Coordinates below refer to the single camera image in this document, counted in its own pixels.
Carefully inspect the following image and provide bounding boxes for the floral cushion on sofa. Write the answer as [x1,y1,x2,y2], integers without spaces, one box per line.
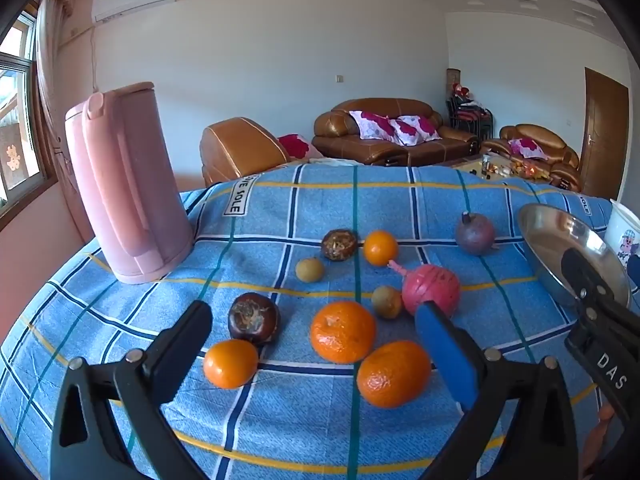
[348,110,401,145]
[390,115,440,148]

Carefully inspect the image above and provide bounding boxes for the pink pomegranate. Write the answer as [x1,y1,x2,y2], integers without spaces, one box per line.
[388,260,461,318]

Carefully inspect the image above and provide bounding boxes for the brown leather armchair far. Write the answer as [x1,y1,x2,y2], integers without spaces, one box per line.
[480,124,582,192]

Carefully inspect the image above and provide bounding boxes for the stacked dark chairs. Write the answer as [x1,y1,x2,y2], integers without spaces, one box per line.
[446,82,494,141]

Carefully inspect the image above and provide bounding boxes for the wrinkled brown passion fruit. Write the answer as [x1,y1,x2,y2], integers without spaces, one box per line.
[321,229,358,261]

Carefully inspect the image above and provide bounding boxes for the brown leather three-seat sofa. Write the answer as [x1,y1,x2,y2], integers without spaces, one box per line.
[312,98,480,167]

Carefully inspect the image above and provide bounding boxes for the floral cushion on far armchair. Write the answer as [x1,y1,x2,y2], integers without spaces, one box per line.
[508,138,548,160]

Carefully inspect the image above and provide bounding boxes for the pink curtain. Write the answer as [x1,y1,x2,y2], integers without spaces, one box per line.
[35,0,94,243]

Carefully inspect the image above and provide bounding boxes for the large rough tangerine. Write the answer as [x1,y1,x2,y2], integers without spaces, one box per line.
[310,301,376,364]

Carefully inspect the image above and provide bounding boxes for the right hand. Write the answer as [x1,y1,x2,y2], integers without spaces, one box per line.
[579,404,615,479]

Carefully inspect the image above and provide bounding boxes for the pink electric kettle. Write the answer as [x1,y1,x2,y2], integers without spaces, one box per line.
[65,81,193,284]

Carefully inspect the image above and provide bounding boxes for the stainless steel bowl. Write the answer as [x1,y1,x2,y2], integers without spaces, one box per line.
[516,202,633,309]

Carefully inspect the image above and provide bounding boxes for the white cartoon pig mug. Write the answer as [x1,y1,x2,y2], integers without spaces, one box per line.
[604,200,640,268]

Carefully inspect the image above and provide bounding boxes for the brown wooden door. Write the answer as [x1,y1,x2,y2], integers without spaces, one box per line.
[580,67,629,200]

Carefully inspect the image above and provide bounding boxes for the floral cushion right on sofa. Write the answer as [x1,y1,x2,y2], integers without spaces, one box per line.
[390,115,440,148]

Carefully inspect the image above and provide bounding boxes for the wooden coffee table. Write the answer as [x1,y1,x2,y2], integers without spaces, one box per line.
[442,152,552,183]

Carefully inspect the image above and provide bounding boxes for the small orange back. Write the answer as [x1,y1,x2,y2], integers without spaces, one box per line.
[363,230,399,266]

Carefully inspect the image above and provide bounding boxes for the brown leather armchair near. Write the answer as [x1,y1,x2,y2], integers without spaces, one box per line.
[200,117,291,186]

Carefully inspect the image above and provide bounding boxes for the purple passion fruit with stem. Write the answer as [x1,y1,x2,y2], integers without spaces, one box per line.
[454,211,496,256]

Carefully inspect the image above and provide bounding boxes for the red floral cushion near armchair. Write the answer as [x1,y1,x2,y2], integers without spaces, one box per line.
[278,133,323,160]

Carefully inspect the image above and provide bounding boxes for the small orange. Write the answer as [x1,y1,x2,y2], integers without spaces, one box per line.
[363,230,399,266]
[203,339,259,389]

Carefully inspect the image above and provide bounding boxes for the floral cushion left on sofa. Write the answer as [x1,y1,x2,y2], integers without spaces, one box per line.
[348,110,401,145]

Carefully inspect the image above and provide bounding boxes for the brown leather armchair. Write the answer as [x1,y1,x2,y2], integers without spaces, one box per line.
[480,124,582,192]
[200,117,291,186]

